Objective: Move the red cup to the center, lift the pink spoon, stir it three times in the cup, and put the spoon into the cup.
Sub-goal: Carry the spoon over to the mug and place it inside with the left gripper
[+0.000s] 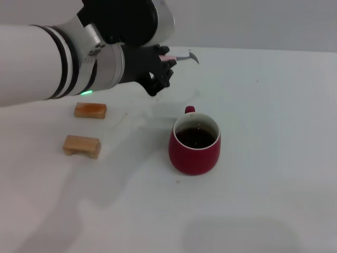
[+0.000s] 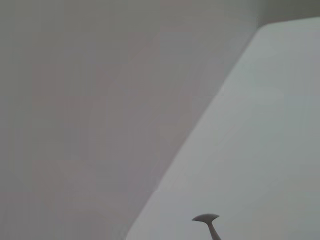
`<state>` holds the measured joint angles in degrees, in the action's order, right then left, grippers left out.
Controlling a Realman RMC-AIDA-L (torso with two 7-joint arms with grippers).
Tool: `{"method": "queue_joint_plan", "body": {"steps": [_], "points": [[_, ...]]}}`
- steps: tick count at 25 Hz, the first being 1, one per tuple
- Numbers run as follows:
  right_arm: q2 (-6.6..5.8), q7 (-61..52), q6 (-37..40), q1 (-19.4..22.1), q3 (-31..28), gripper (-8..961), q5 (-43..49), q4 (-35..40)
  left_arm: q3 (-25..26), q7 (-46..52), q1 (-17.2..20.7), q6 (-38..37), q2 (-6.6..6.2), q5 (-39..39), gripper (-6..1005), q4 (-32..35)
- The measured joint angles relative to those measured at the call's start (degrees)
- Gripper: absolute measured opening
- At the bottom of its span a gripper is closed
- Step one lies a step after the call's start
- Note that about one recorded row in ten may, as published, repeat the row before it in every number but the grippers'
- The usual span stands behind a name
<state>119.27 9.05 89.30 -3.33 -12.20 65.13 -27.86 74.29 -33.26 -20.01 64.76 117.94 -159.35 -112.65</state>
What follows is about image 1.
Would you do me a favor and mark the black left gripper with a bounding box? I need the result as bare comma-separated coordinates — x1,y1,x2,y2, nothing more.
118,45,176,97

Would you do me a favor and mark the pink handled metal spoon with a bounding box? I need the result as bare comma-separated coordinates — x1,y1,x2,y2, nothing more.
159,50,200,65

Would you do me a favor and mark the red cup with coffee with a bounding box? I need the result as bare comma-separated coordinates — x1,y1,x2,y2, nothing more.
168,105,221,176

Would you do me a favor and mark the orange stained wooden block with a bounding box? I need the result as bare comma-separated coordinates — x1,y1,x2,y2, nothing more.
74,102,108,120

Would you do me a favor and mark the plain notched wooden block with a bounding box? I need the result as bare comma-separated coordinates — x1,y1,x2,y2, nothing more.
62,134,102,160

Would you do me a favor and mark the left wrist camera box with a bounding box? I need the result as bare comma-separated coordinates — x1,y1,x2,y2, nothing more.
76,0,176,47

